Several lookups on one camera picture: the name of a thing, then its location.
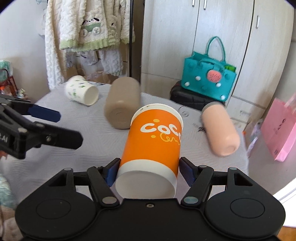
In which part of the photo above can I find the orange paper cup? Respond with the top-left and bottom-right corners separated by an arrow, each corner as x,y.
115,103 -> 184,199

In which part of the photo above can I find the pink tumbler cup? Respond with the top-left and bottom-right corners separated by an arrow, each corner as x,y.
201,102 -> 240,157

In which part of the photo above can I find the brown tumbler cup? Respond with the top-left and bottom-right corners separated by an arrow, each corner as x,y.
104,77 -> 140,130

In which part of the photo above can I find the teal felt handbag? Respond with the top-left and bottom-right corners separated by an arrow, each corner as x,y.
181,36 -> 236,102

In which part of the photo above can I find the grey three-door wardrobe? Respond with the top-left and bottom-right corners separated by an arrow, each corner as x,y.
141,1 -> 295,129

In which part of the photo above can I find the white patterned tablecloth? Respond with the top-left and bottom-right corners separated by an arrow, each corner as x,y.
0,82 -> 249,204

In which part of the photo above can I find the white green-trim fluffy jacket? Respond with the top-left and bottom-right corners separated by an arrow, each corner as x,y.
59,1 -> 130,52

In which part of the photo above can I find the pink paper shopping bag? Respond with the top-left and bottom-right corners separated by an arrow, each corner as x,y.
260,95 -> 295,162

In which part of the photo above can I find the white fluffy robe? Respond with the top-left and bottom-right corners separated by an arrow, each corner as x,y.
45,1 -> 67,90

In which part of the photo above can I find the white green-print paper cup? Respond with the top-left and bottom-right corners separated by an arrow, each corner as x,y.
65,75 -> 99,106

